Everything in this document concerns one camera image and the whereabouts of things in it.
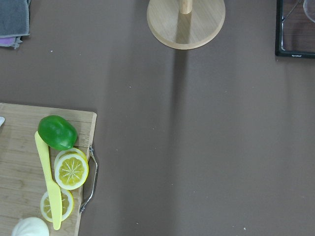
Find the white ceramic spoon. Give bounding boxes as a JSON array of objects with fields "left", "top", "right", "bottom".
[{"left": 0, "top": 117, "right": 5, "bottom": 126}]

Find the wooden cup tree stand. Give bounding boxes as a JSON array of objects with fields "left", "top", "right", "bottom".
[{"left": 147, "top": 0, "right": 225, "bottom": 50}]

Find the upper lemon slice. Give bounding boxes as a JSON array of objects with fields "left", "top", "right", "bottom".
[{"left": 54, "top": 147, "right": 89, "bottom": 190}]

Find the lemon slice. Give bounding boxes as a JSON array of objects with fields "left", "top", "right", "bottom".
[
  {"left": 54, "top": 147, "right": 89, "bottom": 190},
  {"left": 40, "top": 188, "right": 74, "bottom": 222}
]

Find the green toy lime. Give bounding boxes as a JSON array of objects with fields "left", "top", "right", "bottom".
[{"left": 37, "top": 115, "right": 77, "bottom": 150}]

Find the lower lemon slice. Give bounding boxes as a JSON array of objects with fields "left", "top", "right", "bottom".
[{"left": 40, "top": 188, "right": 74, "bottom": 222}]

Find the yellow plastic knife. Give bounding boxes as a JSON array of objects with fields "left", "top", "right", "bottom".
[{"left": 34, "top": 131, "right": 63, "bottom": 230}]

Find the bamboo cutting board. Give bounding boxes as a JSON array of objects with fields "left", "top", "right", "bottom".
[{"left": 0, "top": 103, "right": 97, "bottom": 236}]

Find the folded grey cloth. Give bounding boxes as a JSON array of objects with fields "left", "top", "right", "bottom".
[{"left": 0, "top": 0, "right": 31, "bottom": 49}]

